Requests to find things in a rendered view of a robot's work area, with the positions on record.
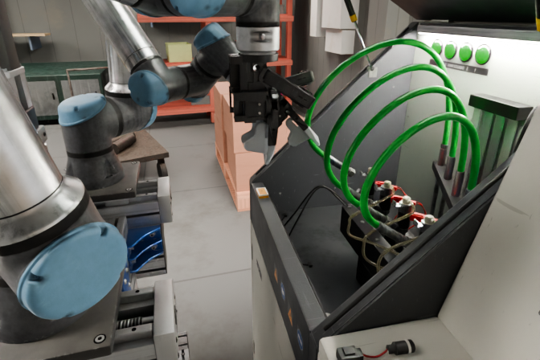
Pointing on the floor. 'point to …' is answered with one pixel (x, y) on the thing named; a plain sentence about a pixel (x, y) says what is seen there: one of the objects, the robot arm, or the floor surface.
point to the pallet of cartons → (251, 159)
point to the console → (503, 267)
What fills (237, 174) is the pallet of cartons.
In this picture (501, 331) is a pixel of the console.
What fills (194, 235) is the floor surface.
